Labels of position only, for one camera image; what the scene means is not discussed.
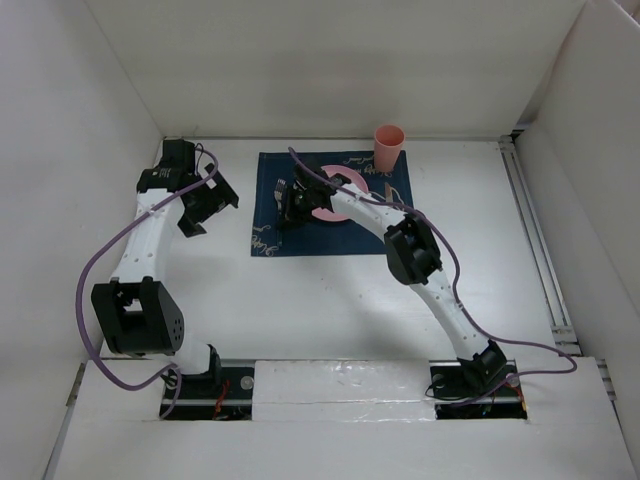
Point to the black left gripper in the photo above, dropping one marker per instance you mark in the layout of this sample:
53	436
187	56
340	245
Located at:
218	198

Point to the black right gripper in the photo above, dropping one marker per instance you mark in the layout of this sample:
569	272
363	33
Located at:
291	216

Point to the fork with green handle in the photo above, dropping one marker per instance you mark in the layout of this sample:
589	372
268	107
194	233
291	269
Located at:
279	197

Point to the pink plastic plate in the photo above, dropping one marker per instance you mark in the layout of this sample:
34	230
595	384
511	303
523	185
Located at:
355	178

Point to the dark blue cloth placemat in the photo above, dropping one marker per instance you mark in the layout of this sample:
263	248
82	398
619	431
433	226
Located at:
319	238

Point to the pink plastic cup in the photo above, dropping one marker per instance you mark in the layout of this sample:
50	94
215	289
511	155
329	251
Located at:
388	143

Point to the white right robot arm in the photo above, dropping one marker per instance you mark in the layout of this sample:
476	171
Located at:
412	255

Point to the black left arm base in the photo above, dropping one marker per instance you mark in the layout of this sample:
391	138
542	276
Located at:
223	393

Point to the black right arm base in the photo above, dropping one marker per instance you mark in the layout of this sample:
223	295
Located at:
455	398

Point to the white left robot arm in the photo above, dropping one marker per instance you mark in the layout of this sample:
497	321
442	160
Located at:
137	315

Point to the aluminium rail front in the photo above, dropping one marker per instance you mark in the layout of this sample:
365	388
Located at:
340	381

